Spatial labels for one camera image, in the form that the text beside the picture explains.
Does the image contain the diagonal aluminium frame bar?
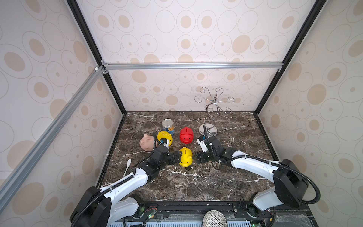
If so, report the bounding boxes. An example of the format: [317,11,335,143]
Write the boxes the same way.
[1,65,105,212]

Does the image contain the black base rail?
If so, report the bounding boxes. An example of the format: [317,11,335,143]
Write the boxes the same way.
[74,200,318,227]

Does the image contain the chrome mug tree stand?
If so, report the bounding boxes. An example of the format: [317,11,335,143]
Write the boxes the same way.
[194,87,235,137]

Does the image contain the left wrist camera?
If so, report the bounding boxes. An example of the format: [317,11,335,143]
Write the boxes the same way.
[159,138,170,148]

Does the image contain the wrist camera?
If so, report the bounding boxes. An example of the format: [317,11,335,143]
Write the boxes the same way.
[159,138,170,148]
[197,136,209,153]

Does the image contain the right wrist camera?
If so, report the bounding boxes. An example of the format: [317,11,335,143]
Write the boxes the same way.
[197,136,209,153]

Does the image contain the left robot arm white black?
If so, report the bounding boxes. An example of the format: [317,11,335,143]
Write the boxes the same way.
[70,145,184,227]

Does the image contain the red piggy bank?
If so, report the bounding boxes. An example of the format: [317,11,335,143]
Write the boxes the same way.
[180,127,194,144]

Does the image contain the perforated metal ball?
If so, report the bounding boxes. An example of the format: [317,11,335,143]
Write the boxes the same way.
[202,210,228,227]

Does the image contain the yellow piggy bank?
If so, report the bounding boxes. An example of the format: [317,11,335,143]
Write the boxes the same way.
[157,131,173,146]
[180,147,193,168]

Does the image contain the pink piggy bank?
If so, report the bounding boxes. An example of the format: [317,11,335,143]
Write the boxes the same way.
[139,133,158,152]

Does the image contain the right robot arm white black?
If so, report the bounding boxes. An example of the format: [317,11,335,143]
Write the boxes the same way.
[195,136,321,217]

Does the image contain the white plastic spoon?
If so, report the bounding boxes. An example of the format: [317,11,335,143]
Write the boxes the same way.
[123,159,132,177]

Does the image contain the soup can blue label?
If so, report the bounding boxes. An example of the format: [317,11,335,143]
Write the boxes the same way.
[162,119,175,135]

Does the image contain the horizontal aluminium frame bar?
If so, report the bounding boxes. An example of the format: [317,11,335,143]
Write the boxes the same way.
[104,61,284,71]

